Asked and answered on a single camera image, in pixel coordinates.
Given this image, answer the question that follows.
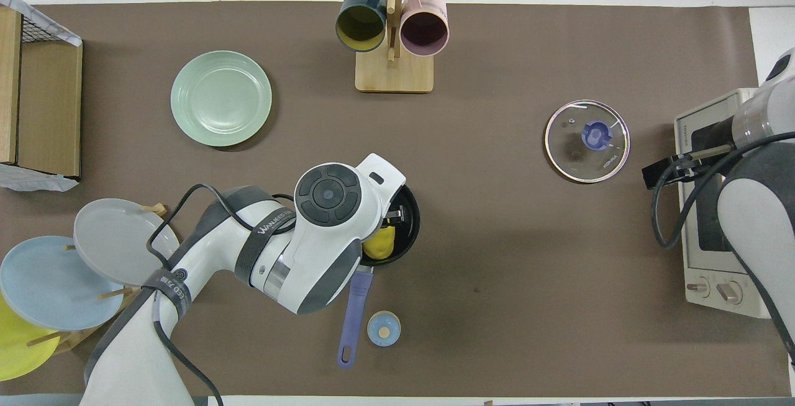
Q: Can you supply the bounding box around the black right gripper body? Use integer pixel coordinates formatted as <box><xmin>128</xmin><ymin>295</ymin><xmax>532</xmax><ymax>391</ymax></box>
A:
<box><xmin>691</xmin><ymin>117</ymin><xmax>737</xmax><ymax>157</ymax></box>

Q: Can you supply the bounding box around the yellow potato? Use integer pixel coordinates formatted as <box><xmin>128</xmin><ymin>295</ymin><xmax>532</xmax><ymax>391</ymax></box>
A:
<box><xmin>362</xmin><ymin>223</ymin><xmax>397</xmax><ymax>261</ymax></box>

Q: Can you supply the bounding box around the glass lid with blue knob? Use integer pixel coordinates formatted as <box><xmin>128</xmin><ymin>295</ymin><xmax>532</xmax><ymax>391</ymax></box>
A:
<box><xmin>545</xmin><ymin>100</ymin><xmax>630</xmax><ymax>184</ymax></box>

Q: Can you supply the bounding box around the green plate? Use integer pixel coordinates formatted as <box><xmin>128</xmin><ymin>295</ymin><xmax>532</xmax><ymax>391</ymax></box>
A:
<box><xmin>171</xmin><ymin>50</ymin><xmax>273</xmax><ymax>147</ymax></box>

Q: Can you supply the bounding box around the grey plate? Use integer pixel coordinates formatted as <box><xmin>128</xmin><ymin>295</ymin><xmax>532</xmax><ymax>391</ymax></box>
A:
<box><xmin>73</xmin><ymin>198</ymin><xmax>181</xmax><ymax>287</ymax></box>

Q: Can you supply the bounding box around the wooden plate rack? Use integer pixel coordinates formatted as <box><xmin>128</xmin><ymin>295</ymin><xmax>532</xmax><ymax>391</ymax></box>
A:
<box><xmin>25</xmin><ymin>203</ymin><xmax>168</xmax><ymax>357</ymax></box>

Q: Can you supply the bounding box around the light blue plate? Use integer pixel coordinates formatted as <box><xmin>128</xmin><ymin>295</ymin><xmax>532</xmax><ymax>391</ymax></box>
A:
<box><xmin>0</xmin><ymin>236</ymin><xmax>125</xmax><ymax>331</ymax></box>

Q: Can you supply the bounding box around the yellow plate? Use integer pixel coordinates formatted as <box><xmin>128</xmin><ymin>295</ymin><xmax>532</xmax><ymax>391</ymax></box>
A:
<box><xmin>0</xmin><ymin>294</ymin><xmax>61</xmax><ymax>382</ymax></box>

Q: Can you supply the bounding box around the brown table mat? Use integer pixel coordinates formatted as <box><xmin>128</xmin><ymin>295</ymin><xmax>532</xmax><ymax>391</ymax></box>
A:
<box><xmin>0</xmin><ymin>1</ymin><xmax>793</xmax><ymax>397</ymax></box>

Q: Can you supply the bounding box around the white toaster oven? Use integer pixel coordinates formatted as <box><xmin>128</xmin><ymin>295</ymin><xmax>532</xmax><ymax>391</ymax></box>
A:
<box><xmin>674</xmin><ymin>86</ymin><xmax>774</xmax><ymax>320</ymax></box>

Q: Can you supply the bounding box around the wooden mug tree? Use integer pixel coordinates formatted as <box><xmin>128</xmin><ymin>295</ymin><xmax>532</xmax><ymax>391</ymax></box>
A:
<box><xmin>334</xmin><ymin>0</ymin><xmax>454</xmax><ymax>94</ymax></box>

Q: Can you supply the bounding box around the pink mug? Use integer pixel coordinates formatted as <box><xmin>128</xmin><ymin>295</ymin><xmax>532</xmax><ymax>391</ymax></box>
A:
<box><xmin>399</xmin><ymin>0</ymin><xmax>450</xmax><ymax>57</ymax></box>

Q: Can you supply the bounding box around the teal mug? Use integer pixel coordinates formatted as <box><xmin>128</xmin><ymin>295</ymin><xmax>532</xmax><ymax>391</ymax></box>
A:
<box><xmin>335</xmin><ymin>0</ymin><xmax>389</xmax><ymax>53</ymax></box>

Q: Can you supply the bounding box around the white checked cloth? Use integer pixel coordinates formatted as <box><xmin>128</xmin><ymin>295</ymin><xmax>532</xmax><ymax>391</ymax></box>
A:
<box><xmin>0</xmin><ymin>0</ymin><xmax>83</xmax><ymax>47</ymax></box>
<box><xmin>0</xmin><ymin>163</ymin><xmax>79</xmax><ymax>192</ymax></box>

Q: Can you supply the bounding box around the light wooden shelf board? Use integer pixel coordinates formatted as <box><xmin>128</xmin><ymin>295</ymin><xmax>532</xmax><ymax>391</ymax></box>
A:
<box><xmin>0</xmin><ymin>6</ymin><xmax>23</xmax><ymax>165</ymax></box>

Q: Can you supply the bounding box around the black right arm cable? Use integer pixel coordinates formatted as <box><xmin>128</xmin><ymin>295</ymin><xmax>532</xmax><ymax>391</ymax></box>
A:
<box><xmin>650</xmin><ymin>132</ymin><xmax>795</xmax><ymax>363</ymax></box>

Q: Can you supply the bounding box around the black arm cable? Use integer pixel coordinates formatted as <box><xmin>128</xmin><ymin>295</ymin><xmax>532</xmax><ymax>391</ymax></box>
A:
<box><xmin>650</xmin><ymin>132</ymin><xmax>795</xmax><ymax>363</ymax></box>
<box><xmin>146</xmin><ymin>184</ymin><xmax>293</xmax><ymax>406</ymax></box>

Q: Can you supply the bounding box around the dark blue pot with handle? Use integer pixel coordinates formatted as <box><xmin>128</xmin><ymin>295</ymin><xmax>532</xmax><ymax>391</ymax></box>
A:
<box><xmin>337</xmin><ymin>184</ymin><xmax>422</xmax><ymax>369</ymax></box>

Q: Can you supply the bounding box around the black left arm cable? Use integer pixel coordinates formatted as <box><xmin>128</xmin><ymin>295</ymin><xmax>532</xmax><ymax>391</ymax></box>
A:
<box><xmin>146</xmin><ymin>184</ymin><xmax>293</xmax><ymax>406</ymax></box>

